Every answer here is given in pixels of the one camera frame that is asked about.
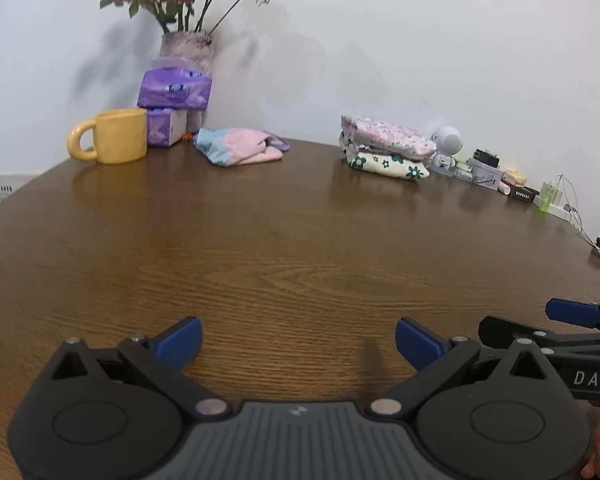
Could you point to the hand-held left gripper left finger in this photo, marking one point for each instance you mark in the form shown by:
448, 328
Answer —
180, 342

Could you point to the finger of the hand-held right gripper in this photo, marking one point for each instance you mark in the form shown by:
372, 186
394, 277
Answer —
572, 311
500, 331

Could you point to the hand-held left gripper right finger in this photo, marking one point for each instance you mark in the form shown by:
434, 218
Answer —
417, 342

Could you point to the pink and blue sleeveless top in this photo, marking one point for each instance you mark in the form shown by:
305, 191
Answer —
240, 146

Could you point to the white power strip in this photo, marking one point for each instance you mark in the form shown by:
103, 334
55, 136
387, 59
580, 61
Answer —
562, 211

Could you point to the green spray bottle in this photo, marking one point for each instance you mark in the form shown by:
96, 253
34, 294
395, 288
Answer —
547, 199

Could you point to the dark rectangular box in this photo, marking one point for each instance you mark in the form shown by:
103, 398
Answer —
524, 193

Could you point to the white tube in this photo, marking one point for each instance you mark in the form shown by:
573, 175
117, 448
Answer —
503, 188

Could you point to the small yellow container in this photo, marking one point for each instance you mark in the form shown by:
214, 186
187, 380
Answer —
515, 177

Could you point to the grey tin box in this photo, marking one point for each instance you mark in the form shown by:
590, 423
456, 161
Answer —
485, 176

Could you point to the small green white box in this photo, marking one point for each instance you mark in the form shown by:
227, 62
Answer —
462, 170

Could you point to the black power adapter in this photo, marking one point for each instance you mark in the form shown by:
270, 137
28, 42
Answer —
486, 157

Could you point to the white astronaut speaker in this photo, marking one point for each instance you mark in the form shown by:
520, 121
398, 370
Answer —
447, 140

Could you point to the pink floral folded cloth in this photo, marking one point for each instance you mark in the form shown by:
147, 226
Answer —
385, 135

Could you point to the yellow mug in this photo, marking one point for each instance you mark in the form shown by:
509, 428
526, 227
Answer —
122, 135

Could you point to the white wall socket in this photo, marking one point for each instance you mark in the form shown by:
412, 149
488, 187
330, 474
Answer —
12, 187

